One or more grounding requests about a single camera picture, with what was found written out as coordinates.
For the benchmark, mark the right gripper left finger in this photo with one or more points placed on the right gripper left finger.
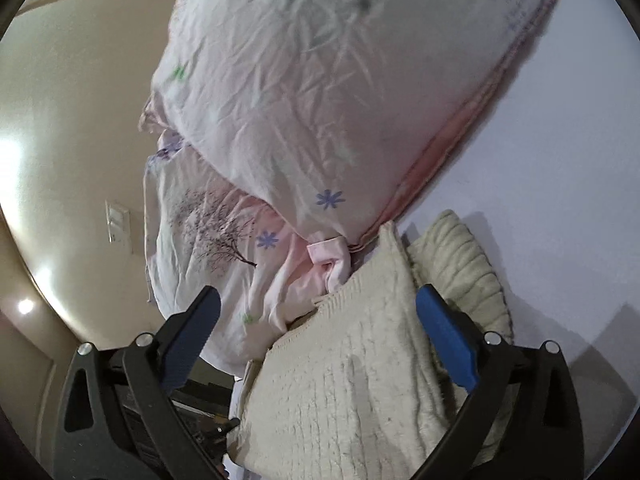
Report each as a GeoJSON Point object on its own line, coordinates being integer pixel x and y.
{"type": "Point", "coordinates": [116, 419]}

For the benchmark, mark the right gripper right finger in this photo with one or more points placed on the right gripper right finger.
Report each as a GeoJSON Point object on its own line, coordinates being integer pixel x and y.
{"type": "Point", "coordinates": [520, 418]}

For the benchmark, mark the cream cable-knit sweater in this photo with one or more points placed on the cream cable-knit sweater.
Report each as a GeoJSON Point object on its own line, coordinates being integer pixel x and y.
{"type": "Point", "coordinates": [357, 391]}

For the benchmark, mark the pink floral pillow with tree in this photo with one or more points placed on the pink floral pillow with tree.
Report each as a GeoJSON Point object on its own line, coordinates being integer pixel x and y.
{"type": "Point", "coordinates": [200, 231]}

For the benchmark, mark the pink floral pillow with stars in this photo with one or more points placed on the pink floral pillow with stars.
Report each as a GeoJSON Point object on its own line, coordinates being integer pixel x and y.
{"type": "Point", "coordinates": [335, 113]}

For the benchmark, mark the white wall light switch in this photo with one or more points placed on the white wall light switch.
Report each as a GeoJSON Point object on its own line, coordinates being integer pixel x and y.
{"type": "Point", "coordinates": [118, 226]}

